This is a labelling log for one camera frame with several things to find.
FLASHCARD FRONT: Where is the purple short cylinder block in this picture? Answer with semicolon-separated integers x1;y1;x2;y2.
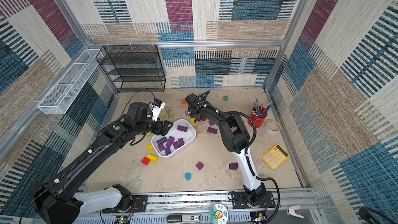
177;125;188;132

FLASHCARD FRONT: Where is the white plastic storage bin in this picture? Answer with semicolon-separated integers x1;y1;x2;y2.
151;119;197;159

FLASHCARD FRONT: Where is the purple rectangular block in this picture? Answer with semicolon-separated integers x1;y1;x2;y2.
207;127;218;134
166;136;175;147

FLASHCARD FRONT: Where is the purple cube block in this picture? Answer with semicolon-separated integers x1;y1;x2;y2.
164;147;172;156

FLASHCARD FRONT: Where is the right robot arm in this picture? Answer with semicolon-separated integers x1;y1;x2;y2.
185;91;280;211

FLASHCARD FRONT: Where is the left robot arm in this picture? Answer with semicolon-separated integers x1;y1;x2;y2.
29;99;173;224

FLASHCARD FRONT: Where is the small yellow cube block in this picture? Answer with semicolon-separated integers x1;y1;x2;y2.
147;144;154;151

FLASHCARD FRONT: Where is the natural wood plank block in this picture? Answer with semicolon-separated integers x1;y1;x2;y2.
197;132;210;139

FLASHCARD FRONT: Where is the yellow cylinder block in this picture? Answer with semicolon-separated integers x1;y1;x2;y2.
147;153;159;162

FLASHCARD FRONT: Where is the red cube block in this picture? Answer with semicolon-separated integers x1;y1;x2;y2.
142;157;151;166

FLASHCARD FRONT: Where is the red pencil bucket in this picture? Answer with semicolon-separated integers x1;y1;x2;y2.
250;106;267;128

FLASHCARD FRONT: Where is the tape roll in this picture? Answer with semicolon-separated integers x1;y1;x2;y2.
264;119;281;134

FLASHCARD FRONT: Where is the yellow calculator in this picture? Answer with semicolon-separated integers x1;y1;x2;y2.
262;144;290;170

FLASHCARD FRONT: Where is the round green sticker badge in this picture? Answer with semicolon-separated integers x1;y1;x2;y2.
209;203;230;224

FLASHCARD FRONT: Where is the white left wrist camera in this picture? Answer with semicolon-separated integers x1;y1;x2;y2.
149;99;165;122

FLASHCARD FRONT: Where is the black wire mesh shelf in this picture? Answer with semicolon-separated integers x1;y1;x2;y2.
96;45;166;93

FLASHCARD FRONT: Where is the white wire mesh basket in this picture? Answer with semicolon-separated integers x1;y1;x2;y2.
38;49;100;115

